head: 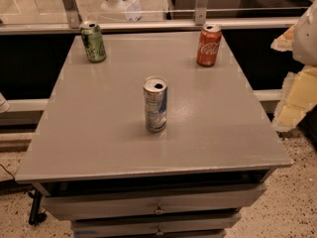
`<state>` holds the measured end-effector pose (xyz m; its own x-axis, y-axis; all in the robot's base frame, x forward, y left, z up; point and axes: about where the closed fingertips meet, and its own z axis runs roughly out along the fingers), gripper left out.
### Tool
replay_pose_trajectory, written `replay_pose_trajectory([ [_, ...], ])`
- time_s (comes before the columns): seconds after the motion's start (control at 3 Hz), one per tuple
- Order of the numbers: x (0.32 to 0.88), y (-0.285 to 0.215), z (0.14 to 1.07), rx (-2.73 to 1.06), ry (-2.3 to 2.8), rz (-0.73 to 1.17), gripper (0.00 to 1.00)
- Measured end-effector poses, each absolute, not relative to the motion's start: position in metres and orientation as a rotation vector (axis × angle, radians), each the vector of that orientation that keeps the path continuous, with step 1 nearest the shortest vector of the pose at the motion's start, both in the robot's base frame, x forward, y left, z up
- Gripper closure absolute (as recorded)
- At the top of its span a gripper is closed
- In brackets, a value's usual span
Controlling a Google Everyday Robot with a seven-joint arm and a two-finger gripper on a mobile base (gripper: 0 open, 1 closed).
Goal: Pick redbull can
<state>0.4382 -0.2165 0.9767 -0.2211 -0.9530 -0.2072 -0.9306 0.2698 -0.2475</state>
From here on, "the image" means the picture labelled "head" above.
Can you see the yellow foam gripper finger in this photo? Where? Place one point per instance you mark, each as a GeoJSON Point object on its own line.
{"type": "Point", "coordinates": [298, 97]}

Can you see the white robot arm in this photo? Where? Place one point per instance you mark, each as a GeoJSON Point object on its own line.
{"type": "Point", "coordinates": [301, 38]}

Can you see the red coca-cola can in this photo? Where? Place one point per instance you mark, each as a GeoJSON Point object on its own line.
{"type": "Point", "coordinates": [209, 42]}

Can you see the silver blue redbull can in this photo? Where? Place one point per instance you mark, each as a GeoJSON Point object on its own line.
{"type": "Point", "coordinates": [155, 97]}

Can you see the green soda can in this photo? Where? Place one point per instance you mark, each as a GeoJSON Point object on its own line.
{"type": "Point", "coordinates": [93, 41]}

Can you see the lower grey drawer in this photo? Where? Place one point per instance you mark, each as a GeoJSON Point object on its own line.
{"type": "Point", "coordinates": [155, 225]}

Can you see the grey drawer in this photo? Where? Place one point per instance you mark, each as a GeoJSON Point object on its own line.
{"type": "Point", "coordinates": [155, 225]}
{"type": "Point", "coordinates": [155, 202]}

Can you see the grey drawer cabinet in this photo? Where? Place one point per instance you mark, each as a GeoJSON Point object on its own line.
{"type": "Point", "coordinates": [149, 144]}

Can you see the upper grey drawer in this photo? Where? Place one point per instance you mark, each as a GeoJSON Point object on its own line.
{"type": "Point", "coordinates": [155, 202]}

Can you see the black clamp foot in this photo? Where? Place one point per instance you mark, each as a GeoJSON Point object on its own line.
{"type": "Point", "coordinates": [36, 217]}

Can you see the white pedestal base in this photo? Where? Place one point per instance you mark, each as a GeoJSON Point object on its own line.
{"type": "Point", "coordinates": [121, 10]}

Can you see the metal glass railing frame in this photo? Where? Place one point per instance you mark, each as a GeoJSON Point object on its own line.
{"type": "Point", "coordinates": [65, 16]}

